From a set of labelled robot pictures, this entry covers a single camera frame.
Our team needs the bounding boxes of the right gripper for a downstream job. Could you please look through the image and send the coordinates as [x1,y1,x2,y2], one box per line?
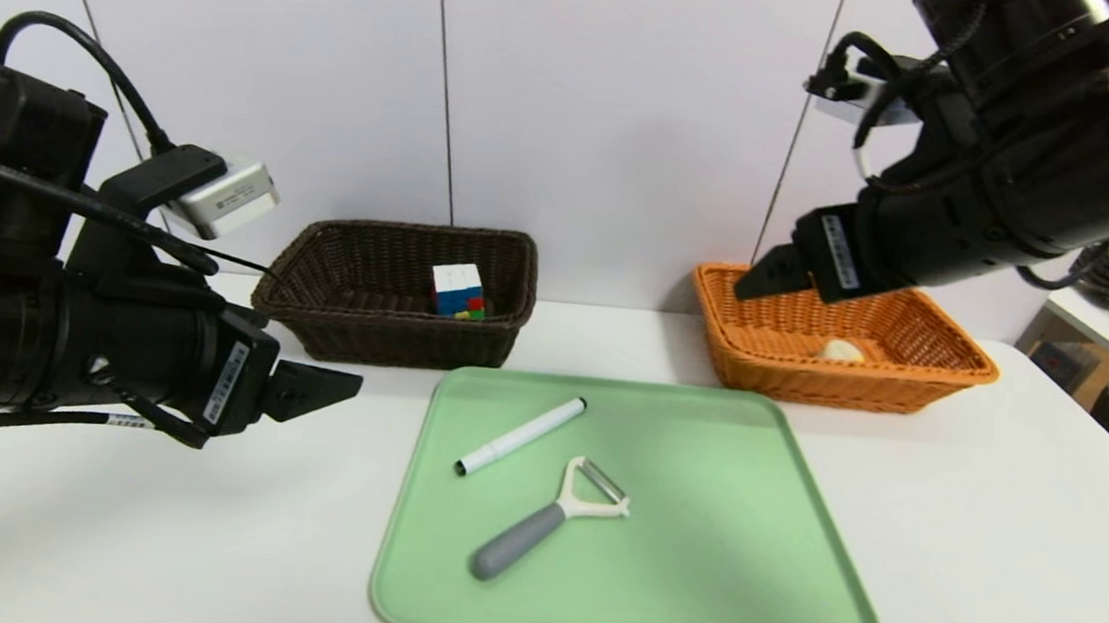
[732,165,952,318]

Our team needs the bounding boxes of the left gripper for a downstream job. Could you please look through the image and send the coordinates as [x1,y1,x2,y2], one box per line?
[114,299,369,450]

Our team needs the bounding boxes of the orange topped toy bun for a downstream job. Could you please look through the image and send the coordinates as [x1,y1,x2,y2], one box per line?
[816,337,867,365]

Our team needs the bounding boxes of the colourful puzzle cube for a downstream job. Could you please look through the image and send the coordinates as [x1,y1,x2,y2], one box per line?
[428,261,490,322]

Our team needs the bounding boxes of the white marker pen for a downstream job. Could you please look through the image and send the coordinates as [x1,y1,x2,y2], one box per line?
[455,388,588,487]

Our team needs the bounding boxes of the grey handled white peeler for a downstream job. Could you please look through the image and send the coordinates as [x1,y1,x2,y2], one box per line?
[469,448,637,593]

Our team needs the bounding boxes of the dark brown wicker basket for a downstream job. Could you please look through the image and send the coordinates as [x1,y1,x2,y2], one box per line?
[246,208,543,381]

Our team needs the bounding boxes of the orange wicker basket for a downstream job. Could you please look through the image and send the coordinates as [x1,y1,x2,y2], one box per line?
[683,260,1007,423]

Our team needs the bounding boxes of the light green plastic tray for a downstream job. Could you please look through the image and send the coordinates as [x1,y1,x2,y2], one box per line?
[368,359,904,623]

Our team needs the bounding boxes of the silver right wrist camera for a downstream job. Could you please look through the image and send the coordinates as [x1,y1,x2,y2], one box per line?
[802,48,924,130]

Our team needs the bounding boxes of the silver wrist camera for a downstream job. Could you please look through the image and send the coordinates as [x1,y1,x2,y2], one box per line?
[163,150,284,247]
[802,48,924,130]

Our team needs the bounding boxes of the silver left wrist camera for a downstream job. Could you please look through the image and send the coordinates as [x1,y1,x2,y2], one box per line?
[163,150,284,247]

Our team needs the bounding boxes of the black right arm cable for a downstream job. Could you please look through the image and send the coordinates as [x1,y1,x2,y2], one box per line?
[812,29,941,189]

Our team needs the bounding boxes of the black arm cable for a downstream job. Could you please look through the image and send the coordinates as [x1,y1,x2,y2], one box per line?
[812,29,941,189]
[0,7,184,159]

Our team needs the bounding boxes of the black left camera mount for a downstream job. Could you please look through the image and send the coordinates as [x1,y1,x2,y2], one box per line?
[65,135,228,298]

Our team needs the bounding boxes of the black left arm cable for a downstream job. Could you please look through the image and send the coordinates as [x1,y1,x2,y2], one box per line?
[0,7,184,159]

